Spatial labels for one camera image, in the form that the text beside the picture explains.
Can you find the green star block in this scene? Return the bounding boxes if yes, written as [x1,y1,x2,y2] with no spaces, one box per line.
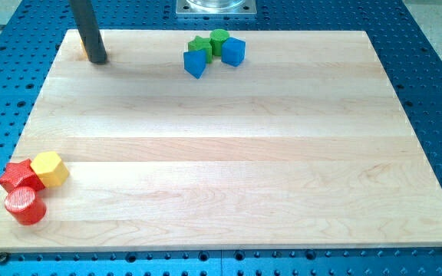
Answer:
[187,36,213,64]

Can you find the red star block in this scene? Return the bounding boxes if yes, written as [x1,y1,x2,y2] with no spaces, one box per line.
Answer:
[0,159,45,192]

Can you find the blue triangular prism block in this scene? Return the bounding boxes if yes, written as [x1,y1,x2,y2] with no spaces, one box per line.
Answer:
[183,50,206,79]

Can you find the light wooden board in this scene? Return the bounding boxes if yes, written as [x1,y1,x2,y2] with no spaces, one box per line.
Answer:
[0,29,442,252]

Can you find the blue cube block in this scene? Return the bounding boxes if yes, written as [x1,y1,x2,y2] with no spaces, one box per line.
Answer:
[221,37,246,67]

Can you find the green cylinder block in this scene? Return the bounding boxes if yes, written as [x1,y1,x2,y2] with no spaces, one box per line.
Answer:
[209,28,230,56]

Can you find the yellow block behind rod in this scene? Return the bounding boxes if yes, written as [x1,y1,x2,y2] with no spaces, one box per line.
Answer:
[80,40,88,60]

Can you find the yellow hexagon block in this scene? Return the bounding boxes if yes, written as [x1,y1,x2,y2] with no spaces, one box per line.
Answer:
[30,151,69,188]

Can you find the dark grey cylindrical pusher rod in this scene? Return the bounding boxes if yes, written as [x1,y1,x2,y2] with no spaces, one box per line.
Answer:
[68,0,107,64]

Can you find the red cylinder block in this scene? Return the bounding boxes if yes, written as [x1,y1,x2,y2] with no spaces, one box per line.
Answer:
[4,186,47,225]

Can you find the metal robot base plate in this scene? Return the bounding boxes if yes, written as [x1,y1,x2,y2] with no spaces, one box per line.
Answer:
[175,0,257,17]

